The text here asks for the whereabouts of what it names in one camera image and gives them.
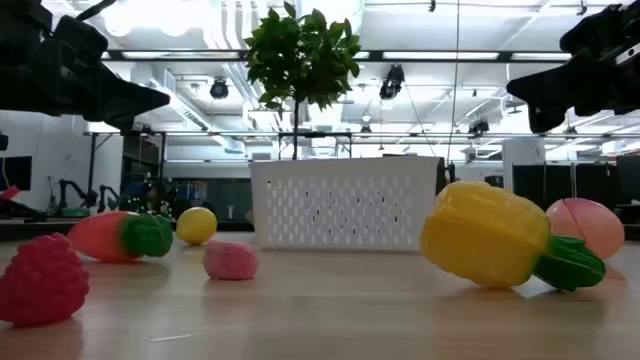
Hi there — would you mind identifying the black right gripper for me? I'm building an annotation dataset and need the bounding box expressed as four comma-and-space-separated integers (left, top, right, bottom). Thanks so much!
506, 5, 640, 134

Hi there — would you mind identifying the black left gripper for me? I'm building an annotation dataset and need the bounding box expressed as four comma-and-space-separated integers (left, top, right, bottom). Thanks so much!
0, 14, 171, 132

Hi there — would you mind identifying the orange toy carrot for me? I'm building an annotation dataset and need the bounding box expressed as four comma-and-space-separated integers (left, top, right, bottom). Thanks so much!
67, 210, 175, 264

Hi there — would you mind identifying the pink toy peach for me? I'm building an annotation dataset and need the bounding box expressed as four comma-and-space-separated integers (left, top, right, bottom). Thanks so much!
544, 197, 626, 261

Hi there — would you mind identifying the yellow toy lemon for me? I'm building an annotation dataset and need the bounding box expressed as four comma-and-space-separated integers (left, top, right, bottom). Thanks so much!
175, 206, 219, 247

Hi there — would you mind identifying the white perforated plastic basket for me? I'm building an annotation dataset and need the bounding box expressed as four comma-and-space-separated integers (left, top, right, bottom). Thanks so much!
248, 155, 442, 253

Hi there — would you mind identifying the black background metal rack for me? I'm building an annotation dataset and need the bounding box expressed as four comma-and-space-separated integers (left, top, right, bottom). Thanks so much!
83, 130, 169, 219

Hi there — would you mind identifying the black background partition cabinet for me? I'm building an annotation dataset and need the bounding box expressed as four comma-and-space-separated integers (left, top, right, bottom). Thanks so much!
512, 162, 617, 211

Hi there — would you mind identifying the black background monitor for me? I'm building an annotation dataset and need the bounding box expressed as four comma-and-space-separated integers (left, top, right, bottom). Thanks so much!
0, 155, 33, 192

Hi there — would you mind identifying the yellow toy pineapple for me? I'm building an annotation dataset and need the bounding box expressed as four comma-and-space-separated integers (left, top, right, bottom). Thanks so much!
418, 180, 608, 293

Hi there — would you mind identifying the pink lumpy toy fruit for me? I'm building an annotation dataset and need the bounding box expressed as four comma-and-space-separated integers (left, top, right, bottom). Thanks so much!
202, 239, 259, 282

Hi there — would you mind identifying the potted green leafy tree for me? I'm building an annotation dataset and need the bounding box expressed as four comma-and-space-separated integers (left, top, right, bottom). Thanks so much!
243, 1, 362, 162

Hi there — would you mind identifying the red toy raspberry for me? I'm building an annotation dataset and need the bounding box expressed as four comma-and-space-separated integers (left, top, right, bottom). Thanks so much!
0, 232, 91, 329

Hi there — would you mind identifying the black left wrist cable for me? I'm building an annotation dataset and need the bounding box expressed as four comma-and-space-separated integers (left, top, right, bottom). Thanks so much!
74, 0, 119, 22

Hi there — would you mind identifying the black aluminium table frame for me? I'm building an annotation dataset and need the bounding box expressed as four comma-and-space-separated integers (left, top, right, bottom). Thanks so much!
0, 217, 640, 242

